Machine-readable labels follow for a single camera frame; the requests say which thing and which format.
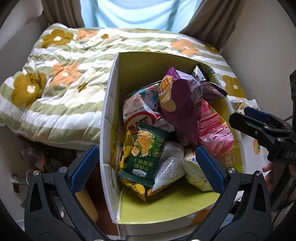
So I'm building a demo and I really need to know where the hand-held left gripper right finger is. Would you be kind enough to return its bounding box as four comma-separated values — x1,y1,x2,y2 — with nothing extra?
185,146,272,241

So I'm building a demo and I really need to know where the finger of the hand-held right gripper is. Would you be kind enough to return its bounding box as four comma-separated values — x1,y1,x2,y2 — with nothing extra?
228,112,285,144
244,105,294,131

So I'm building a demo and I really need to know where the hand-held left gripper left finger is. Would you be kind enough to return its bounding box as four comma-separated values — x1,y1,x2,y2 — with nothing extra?
24,144,109,241

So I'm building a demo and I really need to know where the white bag with orange print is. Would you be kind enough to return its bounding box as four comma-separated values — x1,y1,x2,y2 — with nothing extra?
228,97,271,170

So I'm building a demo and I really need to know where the yellow-green cardboard box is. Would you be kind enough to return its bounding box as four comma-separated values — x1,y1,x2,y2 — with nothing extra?
99,51,246,240

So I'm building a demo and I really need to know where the dark green cracker packet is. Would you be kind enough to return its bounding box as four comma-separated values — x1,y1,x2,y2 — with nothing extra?
118,122,169,187

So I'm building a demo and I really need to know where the blue and red snack packet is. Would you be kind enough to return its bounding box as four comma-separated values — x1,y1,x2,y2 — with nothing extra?
122,81,176,135

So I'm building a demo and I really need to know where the person's right hand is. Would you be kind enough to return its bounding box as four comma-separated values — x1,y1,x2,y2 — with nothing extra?
262,162,275,191

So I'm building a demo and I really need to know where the pale green snack packet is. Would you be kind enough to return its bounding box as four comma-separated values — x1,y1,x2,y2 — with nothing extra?
181,148,214,192

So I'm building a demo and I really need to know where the pink striped snack packet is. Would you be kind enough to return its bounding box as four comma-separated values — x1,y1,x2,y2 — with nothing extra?
196,100,235,154

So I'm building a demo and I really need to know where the yellow packaging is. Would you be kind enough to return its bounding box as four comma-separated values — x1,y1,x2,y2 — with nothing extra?
75,185,99,222

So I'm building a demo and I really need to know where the white snack packet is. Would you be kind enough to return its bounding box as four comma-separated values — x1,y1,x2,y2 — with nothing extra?
151,140,186,193

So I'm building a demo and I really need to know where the golden yellow snack packet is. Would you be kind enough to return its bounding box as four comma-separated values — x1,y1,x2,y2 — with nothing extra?
117,128,153,202

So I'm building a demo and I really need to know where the brown snack packet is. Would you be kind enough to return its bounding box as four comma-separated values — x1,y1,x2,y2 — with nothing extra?
200,80,229,105

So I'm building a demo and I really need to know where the grey floor clutter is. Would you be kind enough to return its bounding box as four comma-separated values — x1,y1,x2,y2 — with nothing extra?
20,146,61,172

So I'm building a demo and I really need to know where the purple snack packet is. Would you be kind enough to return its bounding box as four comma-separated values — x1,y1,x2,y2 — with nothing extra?
158,67,204,145

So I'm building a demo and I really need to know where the black snack packet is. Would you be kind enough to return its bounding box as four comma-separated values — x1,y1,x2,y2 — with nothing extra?
191,64,211,82

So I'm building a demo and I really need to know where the floral striped blanket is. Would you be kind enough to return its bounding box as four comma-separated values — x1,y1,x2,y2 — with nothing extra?
0,23,247,149

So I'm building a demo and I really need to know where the beige curtain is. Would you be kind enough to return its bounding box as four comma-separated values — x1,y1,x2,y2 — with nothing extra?
40,0,87,29
179,0,243,47

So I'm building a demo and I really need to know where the window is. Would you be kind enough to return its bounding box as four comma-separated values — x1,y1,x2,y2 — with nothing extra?
80,0,204,32

